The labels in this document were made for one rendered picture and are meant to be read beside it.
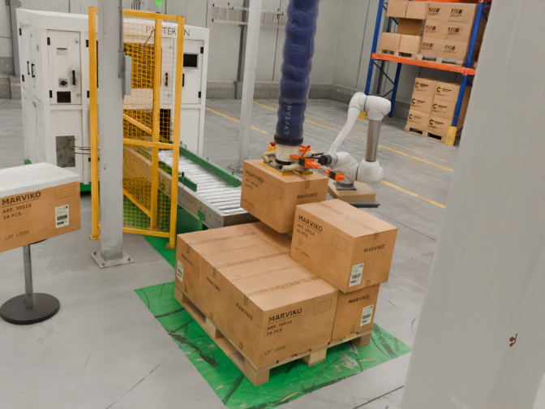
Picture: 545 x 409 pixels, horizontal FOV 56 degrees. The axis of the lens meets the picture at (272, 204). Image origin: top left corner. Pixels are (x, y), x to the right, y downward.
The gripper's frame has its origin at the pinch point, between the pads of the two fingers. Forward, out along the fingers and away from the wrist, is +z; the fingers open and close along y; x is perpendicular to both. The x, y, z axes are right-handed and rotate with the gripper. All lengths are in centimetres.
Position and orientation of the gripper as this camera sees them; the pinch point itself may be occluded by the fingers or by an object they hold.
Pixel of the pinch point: (306, 161)
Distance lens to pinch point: 384.2
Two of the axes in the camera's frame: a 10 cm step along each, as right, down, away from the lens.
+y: -1.0, 9.3, 3.4
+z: -8.2, 1.2, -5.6
